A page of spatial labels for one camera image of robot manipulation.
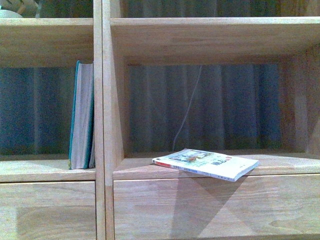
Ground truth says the right wooden shelf unit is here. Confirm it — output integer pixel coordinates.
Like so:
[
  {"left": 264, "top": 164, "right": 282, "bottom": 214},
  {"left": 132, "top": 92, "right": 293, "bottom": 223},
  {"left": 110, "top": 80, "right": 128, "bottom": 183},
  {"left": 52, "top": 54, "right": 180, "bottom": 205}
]
[{"left": 99, "top": 0, "right": 320, "bottom": 240}]

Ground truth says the white object on top shelf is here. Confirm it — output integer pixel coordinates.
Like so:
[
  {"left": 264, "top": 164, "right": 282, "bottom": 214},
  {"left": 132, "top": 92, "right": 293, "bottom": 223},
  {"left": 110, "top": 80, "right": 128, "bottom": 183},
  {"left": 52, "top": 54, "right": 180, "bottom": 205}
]
[{"left": 0, "top": 9, "right": 23, "bottom": 19}]

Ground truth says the white paperback book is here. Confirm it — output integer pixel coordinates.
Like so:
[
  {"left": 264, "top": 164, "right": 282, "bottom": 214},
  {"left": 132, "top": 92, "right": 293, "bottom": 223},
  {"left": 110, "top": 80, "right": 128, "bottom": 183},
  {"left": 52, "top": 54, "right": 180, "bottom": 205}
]
[{"left": 152, "top": 148, "right": 260, "bottom": 182}]

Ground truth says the wooden shelf unit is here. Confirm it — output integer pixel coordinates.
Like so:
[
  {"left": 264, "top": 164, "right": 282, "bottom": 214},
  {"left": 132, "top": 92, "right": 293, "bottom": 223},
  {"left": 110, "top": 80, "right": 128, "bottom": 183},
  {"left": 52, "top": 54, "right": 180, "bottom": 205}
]
[
  {"left": 0, "top": 0, "right": 108, "bottom": 240},
  {"left": 99, "top": 0, "right": 320, "bottom": 240}
]

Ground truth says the thin white cable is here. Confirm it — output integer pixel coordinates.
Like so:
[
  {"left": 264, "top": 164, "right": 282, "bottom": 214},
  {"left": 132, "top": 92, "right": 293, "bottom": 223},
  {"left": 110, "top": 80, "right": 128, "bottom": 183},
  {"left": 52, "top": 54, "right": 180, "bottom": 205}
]
[{"left": 171, "top": 64, "right": 202, "bottom": 153}]

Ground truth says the left wooden shelf unit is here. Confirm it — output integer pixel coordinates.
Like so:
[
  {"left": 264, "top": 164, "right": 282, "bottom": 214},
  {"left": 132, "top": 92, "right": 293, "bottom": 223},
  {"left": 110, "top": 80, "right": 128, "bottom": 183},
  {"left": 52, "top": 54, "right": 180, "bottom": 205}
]
[{"left": 0, "top": 0, "right": 108, "bottom": 240}]

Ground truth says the grey pleated curtain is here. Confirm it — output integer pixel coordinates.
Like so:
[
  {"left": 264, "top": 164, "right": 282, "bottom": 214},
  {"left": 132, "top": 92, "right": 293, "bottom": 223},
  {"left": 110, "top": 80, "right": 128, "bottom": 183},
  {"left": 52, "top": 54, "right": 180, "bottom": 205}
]
[{"left": 0, "top": 0, "right": 283, "bottom": 156}]

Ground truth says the teal hardcover book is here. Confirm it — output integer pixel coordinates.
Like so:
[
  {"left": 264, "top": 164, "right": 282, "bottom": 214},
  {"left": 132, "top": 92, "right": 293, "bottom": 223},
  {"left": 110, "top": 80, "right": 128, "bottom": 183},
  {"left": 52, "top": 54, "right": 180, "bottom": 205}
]
[{"left": 69, "top": 61, "right": 95, "bottom": 170}]

